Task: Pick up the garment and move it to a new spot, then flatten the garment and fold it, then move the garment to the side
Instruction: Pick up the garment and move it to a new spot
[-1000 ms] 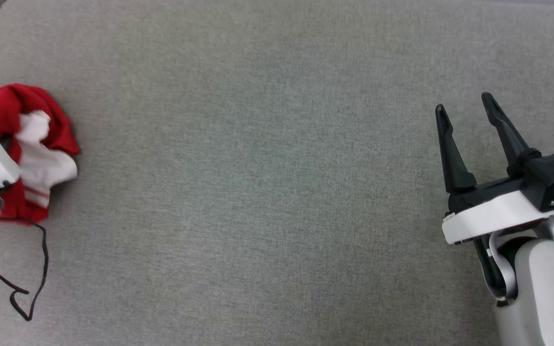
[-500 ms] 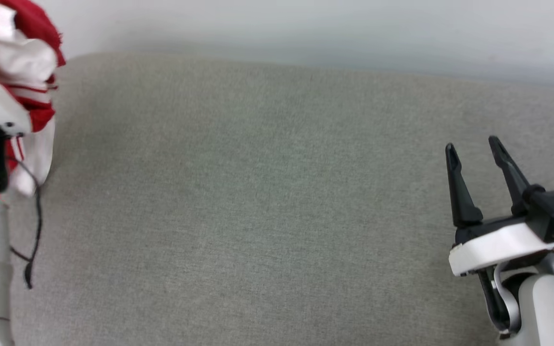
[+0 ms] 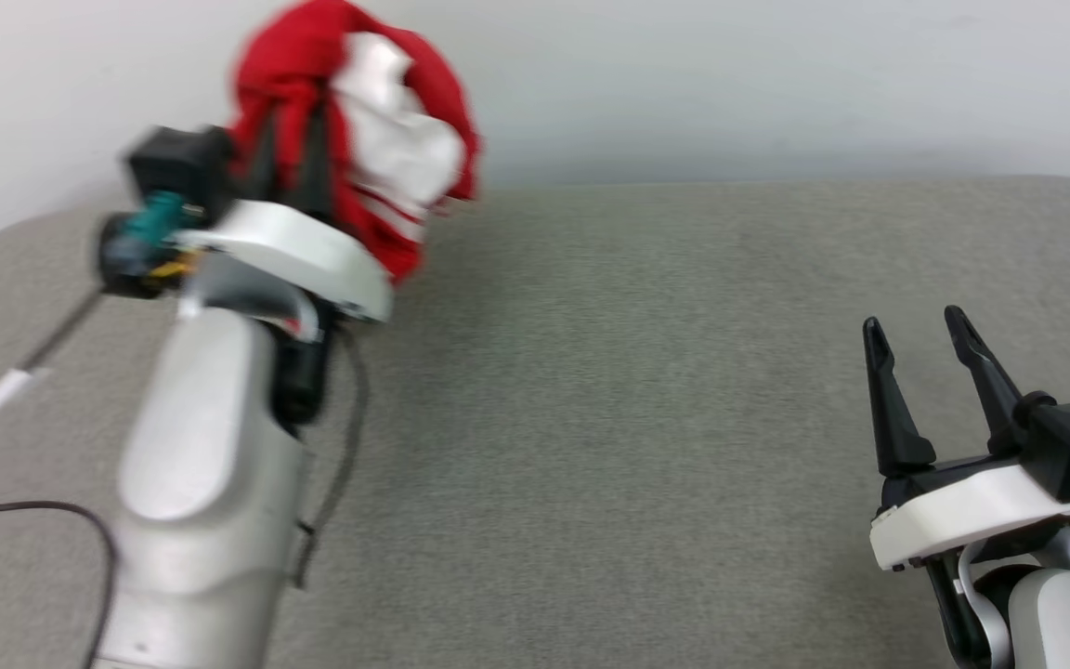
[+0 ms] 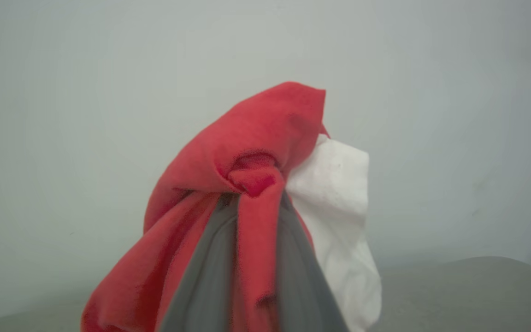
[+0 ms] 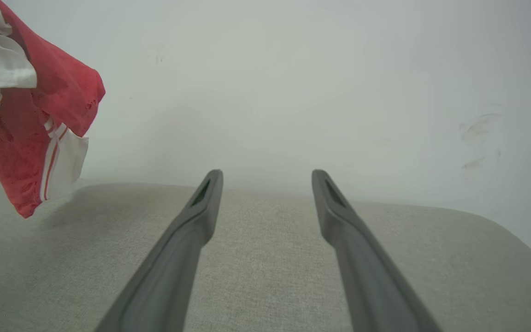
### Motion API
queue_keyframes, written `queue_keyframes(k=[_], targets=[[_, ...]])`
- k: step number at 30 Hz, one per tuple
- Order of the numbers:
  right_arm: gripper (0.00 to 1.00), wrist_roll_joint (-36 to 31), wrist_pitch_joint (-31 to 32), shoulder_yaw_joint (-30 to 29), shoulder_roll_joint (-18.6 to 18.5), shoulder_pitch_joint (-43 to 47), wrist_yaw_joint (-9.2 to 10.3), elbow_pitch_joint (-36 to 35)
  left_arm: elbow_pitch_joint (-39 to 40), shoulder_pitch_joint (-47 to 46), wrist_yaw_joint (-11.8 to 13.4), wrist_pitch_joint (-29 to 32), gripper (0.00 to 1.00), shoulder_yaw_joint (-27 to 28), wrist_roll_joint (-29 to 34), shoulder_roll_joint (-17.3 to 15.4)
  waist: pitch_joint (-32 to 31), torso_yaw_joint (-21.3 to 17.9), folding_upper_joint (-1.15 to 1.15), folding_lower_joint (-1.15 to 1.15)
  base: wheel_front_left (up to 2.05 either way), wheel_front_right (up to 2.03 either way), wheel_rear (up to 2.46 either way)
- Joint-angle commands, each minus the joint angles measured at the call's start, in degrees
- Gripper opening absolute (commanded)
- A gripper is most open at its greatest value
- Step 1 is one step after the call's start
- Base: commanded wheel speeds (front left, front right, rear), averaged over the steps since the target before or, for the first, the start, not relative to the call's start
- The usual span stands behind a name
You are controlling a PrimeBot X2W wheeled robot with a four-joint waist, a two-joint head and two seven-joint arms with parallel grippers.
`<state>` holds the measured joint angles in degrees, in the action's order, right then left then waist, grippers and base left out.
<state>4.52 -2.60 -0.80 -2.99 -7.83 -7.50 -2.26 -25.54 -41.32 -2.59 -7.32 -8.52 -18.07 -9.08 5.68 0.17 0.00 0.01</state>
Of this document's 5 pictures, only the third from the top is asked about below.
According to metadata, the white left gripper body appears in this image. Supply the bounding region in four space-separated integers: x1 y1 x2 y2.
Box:
173 200 394 324

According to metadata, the black cable with white label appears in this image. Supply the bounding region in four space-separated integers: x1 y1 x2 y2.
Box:
0 283 109 452

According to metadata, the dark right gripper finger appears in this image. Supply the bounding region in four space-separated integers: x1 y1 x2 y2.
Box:
862 316 937 479
944 305 1028 456

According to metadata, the red and white jersey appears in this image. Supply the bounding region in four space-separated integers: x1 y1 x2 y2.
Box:
224 0 482 284

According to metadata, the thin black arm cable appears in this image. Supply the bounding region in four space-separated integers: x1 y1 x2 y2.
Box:
292 325 371 591

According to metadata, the black looping cable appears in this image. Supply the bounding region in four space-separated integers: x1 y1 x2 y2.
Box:
0 500 120 669

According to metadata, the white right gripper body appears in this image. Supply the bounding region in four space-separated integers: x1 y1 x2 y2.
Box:
869 453 1070 572

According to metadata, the grey fabric sofa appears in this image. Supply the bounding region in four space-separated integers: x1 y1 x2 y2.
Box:
0 175 1070 669

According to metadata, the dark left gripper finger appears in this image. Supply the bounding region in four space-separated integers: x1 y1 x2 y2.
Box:
240 116 281 203
298 102 339 219

